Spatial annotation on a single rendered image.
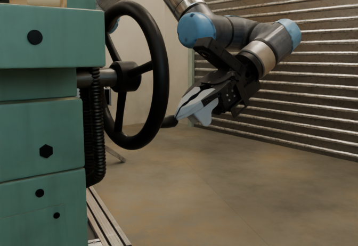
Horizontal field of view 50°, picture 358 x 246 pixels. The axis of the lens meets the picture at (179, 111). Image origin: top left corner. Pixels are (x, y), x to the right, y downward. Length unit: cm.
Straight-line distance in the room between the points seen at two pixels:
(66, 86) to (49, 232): 18
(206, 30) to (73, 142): 41
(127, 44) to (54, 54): 425
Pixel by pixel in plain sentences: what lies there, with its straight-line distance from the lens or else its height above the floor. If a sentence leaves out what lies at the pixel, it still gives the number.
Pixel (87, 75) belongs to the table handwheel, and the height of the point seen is 82.
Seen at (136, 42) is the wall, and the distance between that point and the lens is 471.
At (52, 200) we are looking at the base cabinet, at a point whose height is 68.
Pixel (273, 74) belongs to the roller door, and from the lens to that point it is 372.
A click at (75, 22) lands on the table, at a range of 41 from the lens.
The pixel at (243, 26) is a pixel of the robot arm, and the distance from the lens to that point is 91.
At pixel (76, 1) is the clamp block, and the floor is 94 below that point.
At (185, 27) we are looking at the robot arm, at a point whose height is 91.
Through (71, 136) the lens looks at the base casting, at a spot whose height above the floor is 75.
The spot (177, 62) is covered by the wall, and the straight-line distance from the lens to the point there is 477.
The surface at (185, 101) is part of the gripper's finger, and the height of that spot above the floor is 76.
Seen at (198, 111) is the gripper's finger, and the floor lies 75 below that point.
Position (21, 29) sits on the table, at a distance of 40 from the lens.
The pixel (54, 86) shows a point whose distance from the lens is 50.
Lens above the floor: 85
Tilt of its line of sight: 9 degrees down
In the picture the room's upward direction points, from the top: straight up
